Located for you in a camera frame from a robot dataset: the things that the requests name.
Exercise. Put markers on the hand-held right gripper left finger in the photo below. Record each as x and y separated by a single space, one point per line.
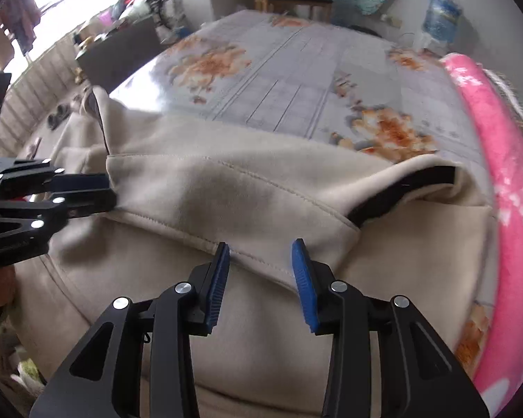
215 287

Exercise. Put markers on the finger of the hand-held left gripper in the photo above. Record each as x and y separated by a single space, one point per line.
91 202
83 181

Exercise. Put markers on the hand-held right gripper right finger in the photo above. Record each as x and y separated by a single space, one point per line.
303 287

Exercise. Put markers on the beige sweatshirt with black stripes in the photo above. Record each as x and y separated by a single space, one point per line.
252 191

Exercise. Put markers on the metal window railing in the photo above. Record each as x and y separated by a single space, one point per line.
39 74

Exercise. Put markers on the grey shoe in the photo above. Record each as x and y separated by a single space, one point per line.
55 122
64 112

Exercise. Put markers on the hanging dark garment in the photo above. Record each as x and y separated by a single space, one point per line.
22 17

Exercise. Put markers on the dark grey cabinet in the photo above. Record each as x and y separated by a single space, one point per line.
117 56

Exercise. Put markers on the bicycle wheel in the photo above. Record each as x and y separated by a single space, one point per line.
164 8

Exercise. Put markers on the bed with floral sheet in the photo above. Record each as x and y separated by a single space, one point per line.
287 74

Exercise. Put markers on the pink floral blanket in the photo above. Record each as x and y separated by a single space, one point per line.
505 183

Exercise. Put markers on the white water dispenser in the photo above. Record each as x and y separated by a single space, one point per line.
427 42

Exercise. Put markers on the blue water bottle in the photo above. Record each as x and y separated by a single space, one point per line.
442 15

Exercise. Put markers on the white wall socket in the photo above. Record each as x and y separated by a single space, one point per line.
390 18

